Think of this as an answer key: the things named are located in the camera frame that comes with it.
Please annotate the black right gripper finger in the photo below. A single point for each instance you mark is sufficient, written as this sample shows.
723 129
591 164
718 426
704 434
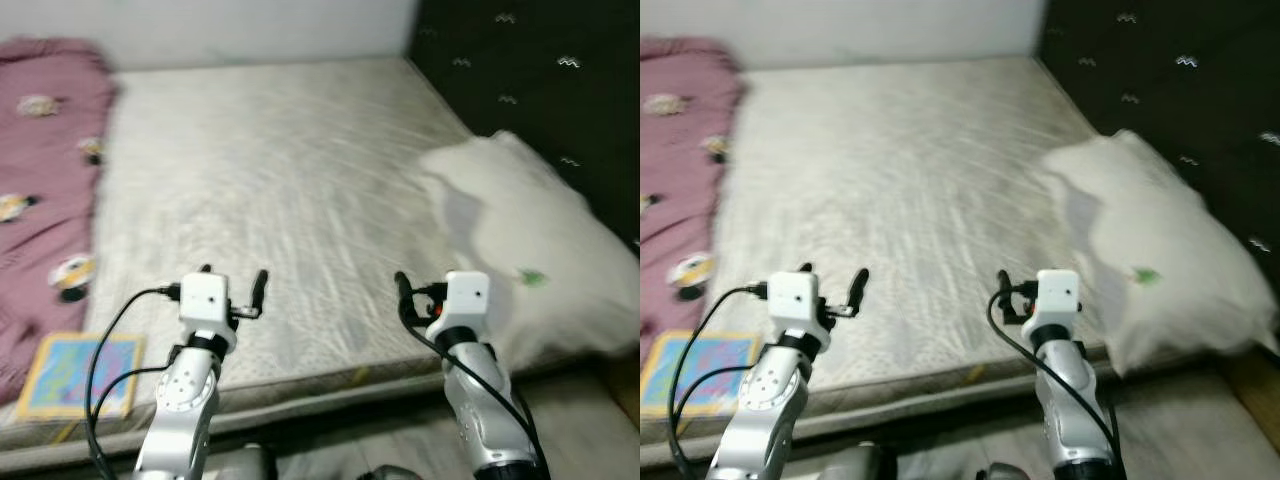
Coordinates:
403 288
1004 285

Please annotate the white printed pillow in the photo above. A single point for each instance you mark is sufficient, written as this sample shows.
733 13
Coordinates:
540 230
1160 230

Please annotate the mauve panda print blanket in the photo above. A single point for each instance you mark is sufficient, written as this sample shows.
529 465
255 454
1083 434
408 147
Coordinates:
50 150
680 150

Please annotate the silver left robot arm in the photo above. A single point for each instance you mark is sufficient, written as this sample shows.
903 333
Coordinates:
180 410
765 410

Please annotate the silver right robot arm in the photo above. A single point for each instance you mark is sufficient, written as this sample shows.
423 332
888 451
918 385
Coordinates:
480 400
1070 400

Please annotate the white grey-dotted quilted mattress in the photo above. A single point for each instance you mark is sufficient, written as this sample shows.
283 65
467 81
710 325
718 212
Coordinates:
280 170
900 170

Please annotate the blue yellow children's book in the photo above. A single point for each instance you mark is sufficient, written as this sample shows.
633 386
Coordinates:
690 375
60 375

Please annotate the grey right robot leg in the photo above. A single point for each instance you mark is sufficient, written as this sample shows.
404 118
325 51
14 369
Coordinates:
1005 473
390 473

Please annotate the brown wooden board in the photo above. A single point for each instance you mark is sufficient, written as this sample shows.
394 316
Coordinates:
1255 395

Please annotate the black tufted headboard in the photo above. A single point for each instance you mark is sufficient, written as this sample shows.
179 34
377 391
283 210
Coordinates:
520 60
1150 60

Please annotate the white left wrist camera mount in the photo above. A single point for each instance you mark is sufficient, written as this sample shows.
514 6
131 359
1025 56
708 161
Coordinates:
795 298
205 298

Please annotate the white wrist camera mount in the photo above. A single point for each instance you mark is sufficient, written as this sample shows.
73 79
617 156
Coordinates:
465 295
1057 293
795 298
205 298

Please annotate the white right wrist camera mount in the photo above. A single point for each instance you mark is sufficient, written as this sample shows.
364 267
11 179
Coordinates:
1057 293
465 295

